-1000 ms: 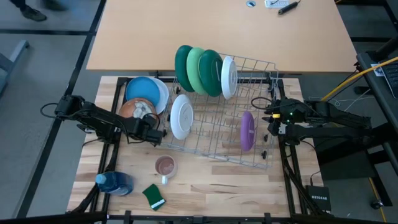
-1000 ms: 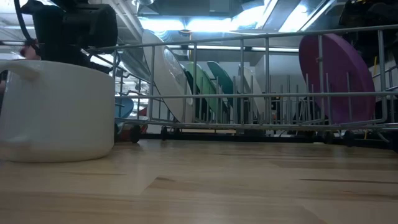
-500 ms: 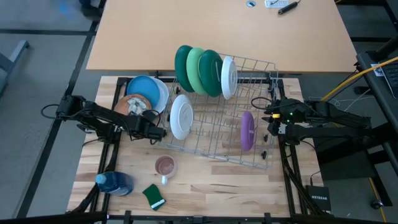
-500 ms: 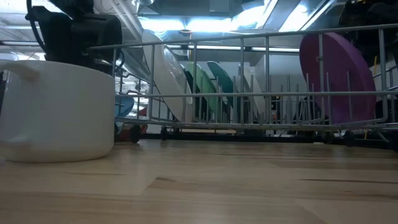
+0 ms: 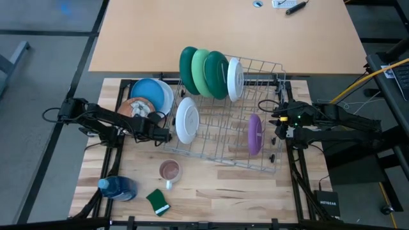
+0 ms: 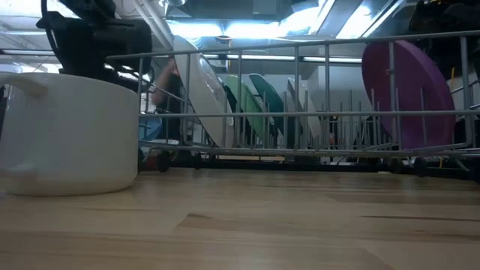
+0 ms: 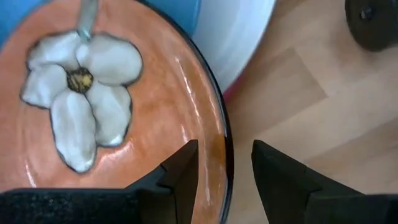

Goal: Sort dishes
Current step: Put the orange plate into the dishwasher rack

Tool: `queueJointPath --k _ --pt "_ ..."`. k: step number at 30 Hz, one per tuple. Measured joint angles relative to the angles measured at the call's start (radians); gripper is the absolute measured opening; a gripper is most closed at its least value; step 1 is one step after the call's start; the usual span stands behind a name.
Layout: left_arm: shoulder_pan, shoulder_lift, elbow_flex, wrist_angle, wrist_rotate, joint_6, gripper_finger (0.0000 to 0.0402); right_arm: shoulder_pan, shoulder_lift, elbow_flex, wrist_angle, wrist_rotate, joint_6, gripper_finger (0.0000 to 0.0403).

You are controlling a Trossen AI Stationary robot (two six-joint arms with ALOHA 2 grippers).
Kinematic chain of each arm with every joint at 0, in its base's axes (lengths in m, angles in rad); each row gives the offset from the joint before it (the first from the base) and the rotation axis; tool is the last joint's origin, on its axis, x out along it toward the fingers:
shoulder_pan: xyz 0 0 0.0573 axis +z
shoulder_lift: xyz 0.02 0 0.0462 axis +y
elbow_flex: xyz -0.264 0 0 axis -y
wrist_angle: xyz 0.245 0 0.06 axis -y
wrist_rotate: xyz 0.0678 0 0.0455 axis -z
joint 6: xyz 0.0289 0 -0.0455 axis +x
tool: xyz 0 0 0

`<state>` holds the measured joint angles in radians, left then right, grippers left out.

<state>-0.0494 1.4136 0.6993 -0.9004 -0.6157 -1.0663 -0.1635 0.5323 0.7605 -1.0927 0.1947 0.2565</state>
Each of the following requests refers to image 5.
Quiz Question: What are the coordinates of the blue water bottle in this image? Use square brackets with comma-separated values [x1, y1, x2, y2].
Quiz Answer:
[97, 175, 139, 202]

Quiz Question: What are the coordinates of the beige table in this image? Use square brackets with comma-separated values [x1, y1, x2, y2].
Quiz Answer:
[88, 0, 367, 75]

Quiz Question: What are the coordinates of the dark grey desk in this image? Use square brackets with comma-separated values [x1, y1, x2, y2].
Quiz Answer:
[366, 52, 409, 180]

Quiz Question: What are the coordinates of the white label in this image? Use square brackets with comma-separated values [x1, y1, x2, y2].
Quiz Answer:
[380, 65, 396, 79]

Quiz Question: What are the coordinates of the white deep plate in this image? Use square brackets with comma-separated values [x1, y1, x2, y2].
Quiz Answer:
[155, 79, 175, 116]

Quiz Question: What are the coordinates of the light green plate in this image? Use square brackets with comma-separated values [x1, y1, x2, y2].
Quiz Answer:
[190, 49, 212, 98]

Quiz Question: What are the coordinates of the yellow cable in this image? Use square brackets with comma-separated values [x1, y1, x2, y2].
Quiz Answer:
[378, 181, 399, 229]
[329, 57, 409, 105]

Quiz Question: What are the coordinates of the grey wire dish rack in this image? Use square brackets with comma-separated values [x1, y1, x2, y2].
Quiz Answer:
[163, 54, 287, 174]

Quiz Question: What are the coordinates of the grey metal furniture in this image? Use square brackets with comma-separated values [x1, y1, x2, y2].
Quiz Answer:
[0, 40, 31, 96]

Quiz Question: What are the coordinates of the black aluminium frame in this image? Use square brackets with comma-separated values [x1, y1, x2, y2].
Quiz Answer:
[66, 72, 344, 230]

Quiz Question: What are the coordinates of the black marker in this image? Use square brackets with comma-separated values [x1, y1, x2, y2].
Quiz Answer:
[285, 1, 307, 16]

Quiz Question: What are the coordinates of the black pole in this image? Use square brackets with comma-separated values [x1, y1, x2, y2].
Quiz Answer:
[383, 36, 409, 62]

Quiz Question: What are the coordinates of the black laptop keyboard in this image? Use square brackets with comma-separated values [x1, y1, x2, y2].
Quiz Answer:
[391, 62, 409, 102]

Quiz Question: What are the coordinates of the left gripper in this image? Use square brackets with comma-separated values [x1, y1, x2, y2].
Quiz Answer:
[134, 111, 173, 144]

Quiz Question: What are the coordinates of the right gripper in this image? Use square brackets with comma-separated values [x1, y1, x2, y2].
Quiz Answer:
[269, 101, 316, 141]

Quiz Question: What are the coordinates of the blue plate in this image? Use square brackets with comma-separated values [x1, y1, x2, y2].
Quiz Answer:
[130, 78, 166, 112]

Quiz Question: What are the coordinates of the black Netgear box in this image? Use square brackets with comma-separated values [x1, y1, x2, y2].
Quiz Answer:
[313, 190, 341, 219]

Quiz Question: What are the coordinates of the green sponge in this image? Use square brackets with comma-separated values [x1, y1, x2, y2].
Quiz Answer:
[146, 188, 171, 217]

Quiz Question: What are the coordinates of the purple plate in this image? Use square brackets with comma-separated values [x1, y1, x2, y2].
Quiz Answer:
[247, 113, 263, 157]

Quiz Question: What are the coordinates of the dark green plate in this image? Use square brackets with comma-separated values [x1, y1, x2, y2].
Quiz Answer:
[178, 46, 199, 96]
[203, 50, 229, 100]

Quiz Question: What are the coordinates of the white mug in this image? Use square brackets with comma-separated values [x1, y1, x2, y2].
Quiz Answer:
[158, 158, 183, 191]

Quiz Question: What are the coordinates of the orange flower plate black underside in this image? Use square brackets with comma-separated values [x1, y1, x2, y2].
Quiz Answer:
[116, 96, 157, 128]

